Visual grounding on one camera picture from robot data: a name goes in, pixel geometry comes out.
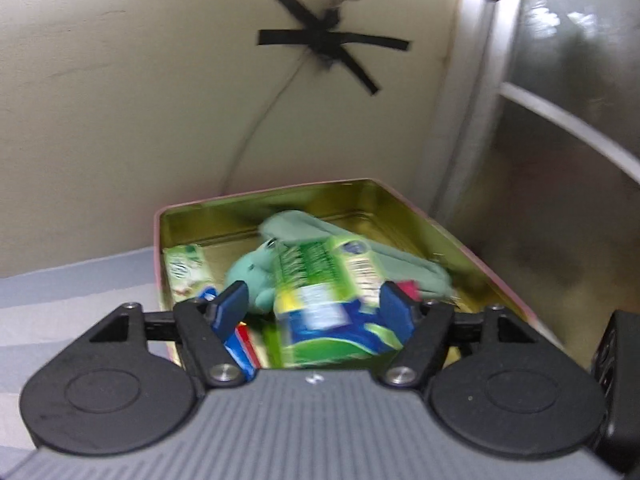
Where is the teal zip pouch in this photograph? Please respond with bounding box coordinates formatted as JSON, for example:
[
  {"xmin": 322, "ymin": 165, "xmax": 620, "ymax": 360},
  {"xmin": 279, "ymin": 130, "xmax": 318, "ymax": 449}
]
[{"xmin": 259, "ymin": 210, "xmax": 454, "ymax": 299}]

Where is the metal window frame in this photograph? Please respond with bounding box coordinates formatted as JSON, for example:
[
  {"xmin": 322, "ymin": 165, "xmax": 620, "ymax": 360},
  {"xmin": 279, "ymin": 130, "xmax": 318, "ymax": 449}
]
[{"xmin": 424, "ymin": 0, "xmax": 640, "ymax": 291}]

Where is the pink metal tin box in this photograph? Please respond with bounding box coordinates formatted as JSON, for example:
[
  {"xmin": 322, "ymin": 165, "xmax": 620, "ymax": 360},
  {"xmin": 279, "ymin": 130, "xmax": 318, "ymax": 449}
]
[{"xmin": 154, "ymin": 179, "xmax": 554, "ymax": 339}]

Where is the striped blue bed sheet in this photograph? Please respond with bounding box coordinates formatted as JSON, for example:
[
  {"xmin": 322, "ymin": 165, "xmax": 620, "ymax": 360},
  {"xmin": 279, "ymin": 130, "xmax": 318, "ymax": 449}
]
[{"xmin": 1, "ymin": 248, "xmax": 158, "ymax": 472}]

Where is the grey wall cable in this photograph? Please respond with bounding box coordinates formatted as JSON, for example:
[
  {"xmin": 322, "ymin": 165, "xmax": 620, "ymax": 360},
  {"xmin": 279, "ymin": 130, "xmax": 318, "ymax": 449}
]
[{"xmin": 219, "ymin": 52, "xmax": 312, "ymax": 198}]

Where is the large green carton box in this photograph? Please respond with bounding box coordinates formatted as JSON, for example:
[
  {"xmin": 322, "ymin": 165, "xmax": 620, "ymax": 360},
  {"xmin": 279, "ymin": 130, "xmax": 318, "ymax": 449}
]
[{"xmin": 273, "ymin": 242, "xmax": 401, "ymax": 368}]

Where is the teal plush toy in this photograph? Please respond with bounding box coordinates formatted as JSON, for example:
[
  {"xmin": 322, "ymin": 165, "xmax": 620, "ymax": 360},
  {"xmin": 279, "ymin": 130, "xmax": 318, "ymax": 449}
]
[{"xmin": 226, "ymin": 238, "xmax": 277, "ymax": 315}]

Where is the small green packet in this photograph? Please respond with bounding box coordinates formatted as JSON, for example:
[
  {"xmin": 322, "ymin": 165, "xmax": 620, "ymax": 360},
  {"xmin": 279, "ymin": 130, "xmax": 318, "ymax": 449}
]
[{"xmin": 163, "ymin": 244, "xmax": 218, "ymax": 304}]

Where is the black tape cross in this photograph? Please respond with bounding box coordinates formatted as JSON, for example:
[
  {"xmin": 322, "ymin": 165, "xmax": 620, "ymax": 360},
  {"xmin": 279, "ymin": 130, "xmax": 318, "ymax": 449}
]
[{"xmin": 256, "ymin": 0, "xmax": 411, "ymax": 96}]

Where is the magenta wallet pouch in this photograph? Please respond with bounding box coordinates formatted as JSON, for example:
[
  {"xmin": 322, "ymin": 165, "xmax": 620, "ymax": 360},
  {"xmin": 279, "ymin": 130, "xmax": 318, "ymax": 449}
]
[{"xmin": 397, "ymin": 281, "xmax": 420, "ymax": 301}]

